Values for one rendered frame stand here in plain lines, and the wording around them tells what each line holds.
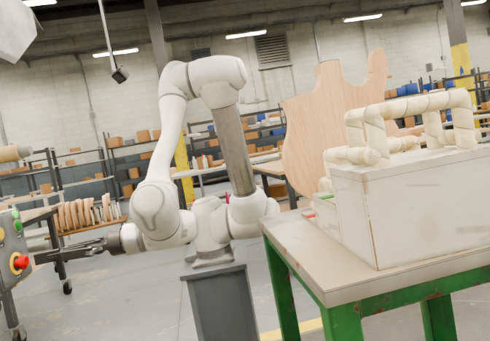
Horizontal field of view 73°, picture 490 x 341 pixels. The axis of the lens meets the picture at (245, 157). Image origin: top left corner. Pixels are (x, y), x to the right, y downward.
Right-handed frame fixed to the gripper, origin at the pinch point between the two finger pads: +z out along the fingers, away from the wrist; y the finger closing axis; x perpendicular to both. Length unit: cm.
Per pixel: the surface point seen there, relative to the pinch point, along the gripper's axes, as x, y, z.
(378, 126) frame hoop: 20, -45, -76
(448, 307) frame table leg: -48, 3, -120
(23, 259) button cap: 1.1, -1.0, 5.9
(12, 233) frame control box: 8.1, 1.6, 8.5
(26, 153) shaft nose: 27.0, -27.9, -12.9
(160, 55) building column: 240, 659, -10
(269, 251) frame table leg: -14, 3, -62
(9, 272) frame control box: -1.2, -3.6, 8.5
